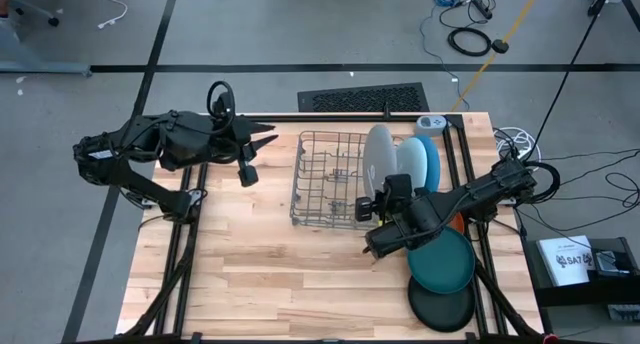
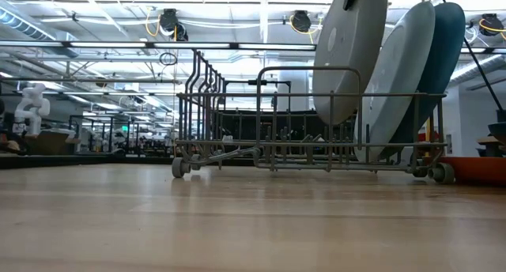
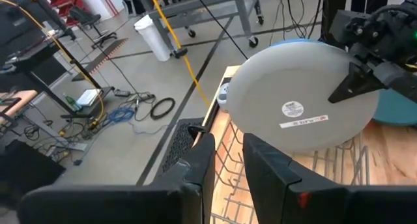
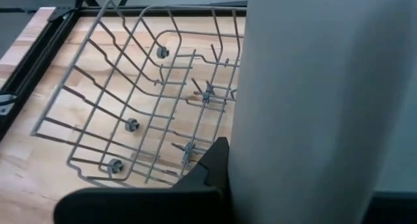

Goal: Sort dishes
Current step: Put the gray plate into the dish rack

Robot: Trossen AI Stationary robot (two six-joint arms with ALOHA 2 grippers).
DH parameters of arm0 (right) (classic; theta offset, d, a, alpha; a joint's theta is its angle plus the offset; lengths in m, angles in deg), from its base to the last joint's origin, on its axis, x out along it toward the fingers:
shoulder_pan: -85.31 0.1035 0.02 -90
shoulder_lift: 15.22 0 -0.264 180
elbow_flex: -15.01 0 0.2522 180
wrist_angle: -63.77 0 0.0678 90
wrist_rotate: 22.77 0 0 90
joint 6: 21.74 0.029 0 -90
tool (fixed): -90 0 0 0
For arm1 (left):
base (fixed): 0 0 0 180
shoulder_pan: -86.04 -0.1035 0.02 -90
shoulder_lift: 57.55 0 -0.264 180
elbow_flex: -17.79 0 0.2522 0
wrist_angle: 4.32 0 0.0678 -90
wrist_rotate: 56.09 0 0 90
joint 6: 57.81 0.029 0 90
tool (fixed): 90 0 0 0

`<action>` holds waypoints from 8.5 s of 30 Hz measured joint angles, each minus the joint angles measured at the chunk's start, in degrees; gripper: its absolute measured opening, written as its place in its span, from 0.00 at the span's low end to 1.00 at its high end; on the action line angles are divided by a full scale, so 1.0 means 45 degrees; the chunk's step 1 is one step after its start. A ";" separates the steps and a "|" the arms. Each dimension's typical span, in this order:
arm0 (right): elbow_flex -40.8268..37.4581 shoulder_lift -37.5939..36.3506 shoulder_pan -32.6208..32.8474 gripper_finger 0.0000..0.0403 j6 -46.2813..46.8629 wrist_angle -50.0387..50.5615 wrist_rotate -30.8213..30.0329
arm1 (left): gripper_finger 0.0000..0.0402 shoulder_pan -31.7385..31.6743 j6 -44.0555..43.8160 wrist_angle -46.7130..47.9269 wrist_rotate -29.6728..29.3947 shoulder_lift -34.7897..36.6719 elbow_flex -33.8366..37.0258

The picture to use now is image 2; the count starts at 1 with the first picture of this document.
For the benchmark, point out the brown wooden desk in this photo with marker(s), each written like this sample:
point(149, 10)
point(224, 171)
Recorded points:
point(47, 143)

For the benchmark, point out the black panel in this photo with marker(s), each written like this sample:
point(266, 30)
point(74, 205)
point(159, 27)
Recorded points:
point(247, 125)

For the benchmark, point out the long ceiling light fixture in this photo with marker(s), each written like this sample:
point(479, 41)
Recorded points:
point(158, 45)

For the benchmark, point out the black diagonal strut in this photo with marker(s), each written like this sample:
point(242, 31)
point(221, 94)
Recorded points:
point(480, 70)

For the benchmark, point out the person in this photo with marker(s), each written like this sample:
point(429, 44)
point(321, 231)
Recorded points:
point(12, 145)

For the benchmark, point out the light wooden table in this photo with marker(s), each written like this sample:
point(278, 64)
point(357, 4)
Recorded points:
point(488, 140)

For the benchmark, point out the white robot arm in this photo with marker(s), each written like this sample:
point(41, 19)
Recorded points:
point(33, 100)

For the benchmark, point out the black aluminium table frame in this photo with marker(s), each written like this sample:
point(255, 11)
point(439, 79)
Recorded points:
point(79, 160)

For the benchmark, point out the red equipment case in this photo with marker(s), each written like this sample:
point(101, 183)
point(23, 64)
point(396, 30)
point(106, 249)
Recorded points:
point(421, 137)

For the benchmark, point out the light blue plate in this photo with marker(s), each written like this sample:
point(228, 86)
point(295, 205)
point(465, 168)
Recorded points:
point(399, 66)

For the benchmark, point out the grey ribbed air duct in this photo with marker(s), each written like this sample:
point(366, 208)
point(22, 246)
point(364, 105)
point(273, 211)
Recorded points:
point(482, 68)
point(39, 31)

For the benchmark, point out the orange plate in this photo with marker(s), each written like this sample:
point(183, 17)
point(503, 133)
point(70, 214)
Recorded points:
point(474, 169)

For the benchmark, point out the dark blue plate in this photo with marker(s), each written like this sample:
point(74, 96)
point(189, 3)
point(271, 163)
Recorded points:
point(442, 58)

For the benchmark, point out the white building column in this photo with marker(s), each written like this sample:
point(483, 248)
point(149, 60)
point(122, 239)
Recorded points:
point(294, 90)

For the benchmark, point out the grey plate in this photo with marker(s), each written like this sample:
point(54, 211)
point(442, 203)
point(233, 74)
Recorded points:
point(348, 46)

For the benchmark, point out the white wall box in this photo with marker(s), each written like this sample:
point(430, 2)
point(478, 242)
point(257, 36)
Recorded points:
point(449, 143)

